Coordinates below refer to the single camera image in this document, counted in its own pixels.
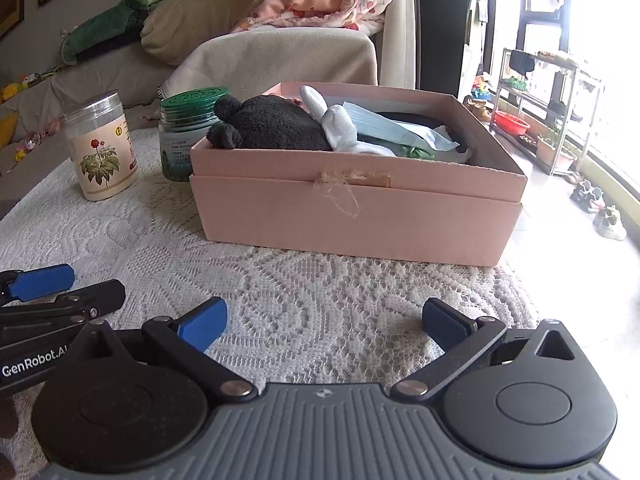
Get small pink toy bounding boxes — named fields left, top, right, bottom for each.
left=14, top=129, right=47, bottom=162

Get black plush sock with ears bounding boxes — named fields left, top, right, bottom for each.
left=206, top=95, right=334, bottom=152

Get white lace tablecloth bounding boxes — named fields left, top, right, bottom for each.
left=0, top=127, right=539, bottom=480

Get potted plant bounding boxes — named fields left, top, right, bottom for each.
left=534, top=127, right=578, bottom=173

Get dark pink sneakers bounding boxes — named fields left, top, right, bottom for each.
left=569, top=180, right=607, bottom=214

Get glass jar with green lid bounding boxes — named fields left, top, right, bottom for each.
left=159, top=86, right=231, bottom=183

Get green cloth item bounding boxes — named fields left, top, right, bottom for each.
left=395, top=144, right=437, bottom=161

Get green plush toy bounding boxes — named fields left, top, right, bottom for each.
left=60, top=0, right=174, bottom=66

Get sofa with beige cover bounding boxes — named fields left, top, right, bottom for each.
left=0, top=0, right=381, bottom=221

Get red basin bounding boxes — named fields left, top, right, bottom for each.
left=492, top=110, right=532, bottom=137

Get beige sneakers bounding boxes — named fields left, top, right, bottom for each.
left=592, top=204, right=629, bottom=242

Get blue face mask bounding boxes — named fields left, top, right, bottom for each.
left=344, top=102, right=473, bottom=163

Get metal shoe rack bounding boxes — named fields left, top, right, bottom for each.
left=491, top=47, right=607, bottom=177

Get beige pillow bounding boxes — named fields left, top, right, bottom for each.
left=140, top=0, right=264, bottom=67

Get white grey sock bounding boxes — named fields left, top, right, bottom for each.
left=299, top=85, right=402, bottom=157

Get white standing appliance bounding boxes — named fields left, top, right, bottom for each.
left=462, top=0, right=502, bottom=97

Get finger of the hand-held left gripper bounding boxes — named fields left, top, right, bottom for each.
left=0, top=279, right=127, bottom=341
left=0, top=263, right=76, bottom=304

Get white jar with flower print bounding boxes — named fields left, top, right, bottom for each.
left=62, top=90, right=140, bottom=202

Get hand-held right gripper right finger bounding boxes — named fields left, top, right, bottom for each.
left=390, top=297, right=577, bottom=402

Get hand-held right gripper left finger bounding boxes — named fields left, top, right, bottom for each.
left=75, top=296, right=257, bottom=404

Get pink cardboard box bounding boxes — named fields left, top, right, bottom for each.
left=189, top=81, right=529, bottom=267

